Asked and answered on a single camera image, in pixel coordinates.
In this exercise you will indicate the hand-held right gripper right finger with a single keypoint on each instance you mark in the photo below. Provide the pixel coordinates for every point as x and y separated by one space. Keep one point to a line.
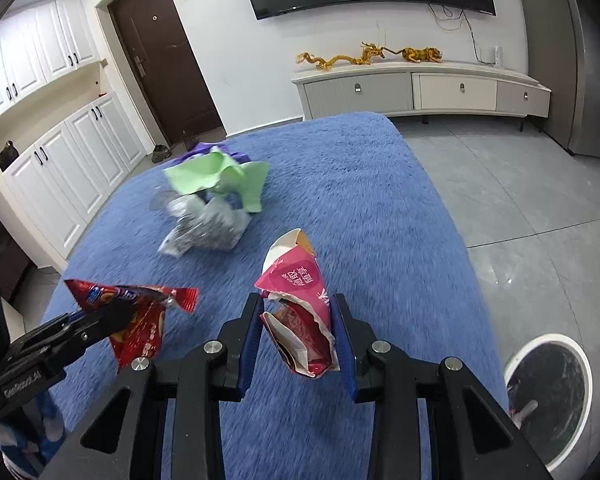
345 357

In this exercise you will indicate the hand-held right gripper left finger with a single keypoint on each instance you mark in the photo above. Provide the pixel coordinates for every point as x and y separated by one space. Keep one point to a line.
250 355

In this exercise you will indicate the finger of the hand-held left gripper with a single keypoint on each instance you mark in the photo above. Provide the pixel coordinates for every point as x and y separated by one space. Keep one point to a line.
90 330

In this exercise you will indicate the red snack wrapper blue logo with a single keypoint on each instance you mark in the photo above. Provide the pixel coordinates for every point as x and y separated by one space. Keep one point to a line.
145 321

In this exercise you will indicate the pink snack wrapper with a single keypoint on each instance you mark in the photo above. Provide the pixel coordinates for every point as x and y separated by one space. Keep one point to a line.
295 276

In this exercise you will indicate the white round trash bin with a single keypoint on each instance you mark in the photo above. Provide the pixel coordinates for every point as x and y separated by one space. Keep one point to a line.
565 410

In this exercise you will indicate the clear crumpled plastic bag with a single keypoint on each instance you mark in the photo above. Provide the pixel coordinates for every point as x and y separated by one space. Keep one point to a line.
210 228

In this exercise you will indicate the blue fluffy blanket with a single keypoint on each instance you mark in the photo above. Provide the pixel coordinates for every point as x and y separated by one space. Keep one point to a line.
360 200

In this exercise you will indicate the white lower cabinets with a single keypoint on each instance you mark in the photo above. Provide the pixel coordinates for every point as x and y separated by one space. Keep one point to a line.
75 170

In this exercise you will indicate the white cabinets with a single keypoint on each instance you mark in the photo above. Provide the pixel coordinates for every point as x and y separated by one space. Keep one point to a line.
75 170
30 60

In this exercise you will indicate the green paper wrapper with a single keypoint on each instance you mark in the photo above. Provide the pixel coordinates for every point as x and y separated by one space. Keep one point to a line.
205 175

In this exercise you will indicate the dark shoe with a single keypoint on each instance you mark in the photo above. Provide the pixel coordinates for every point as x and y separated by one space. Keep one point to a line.
191 141
161 153

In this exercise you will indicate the dark bag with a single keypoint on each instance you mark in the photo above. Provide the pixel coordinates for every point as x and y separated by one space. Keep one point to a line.
7 155

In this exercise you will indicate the purple snack wrapper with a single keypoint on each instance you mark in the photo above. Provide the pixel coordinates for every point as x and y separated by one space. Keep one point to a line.
205 150

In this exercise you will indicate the white upper cabinets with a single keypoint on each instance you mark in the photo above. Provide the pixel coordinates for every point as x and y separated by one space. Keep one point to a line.
30 60

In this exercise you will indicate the white grey television stand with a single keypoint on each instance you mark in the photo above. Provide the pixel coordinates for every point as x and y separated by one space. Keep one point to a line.
420 91

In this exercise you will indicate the brown entrance door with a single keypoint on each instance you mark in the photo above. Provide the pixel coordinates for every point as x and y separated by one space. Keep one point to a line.
170 55

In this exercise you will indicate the long golden dragon figurine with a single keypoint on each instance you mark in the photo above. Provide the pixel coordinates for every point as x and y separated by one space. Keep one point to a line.
330 61

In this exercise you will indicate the small golden dragon figurine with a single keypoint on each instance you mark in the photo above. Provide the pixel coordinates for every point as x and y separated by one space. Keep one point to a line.
375 53

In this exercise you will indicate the golden tiger figurine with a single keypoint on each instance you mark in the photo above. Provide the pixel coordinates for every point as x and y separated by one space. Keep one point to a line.
421 55

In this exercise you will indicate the white upright device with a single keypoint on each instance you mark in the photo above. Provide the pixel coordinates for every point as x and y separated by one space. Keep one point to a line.
499 56

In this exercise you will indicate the grey refrigerator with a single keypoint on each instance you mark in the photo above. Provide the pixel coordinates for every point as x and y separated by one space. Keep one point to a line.
575 60

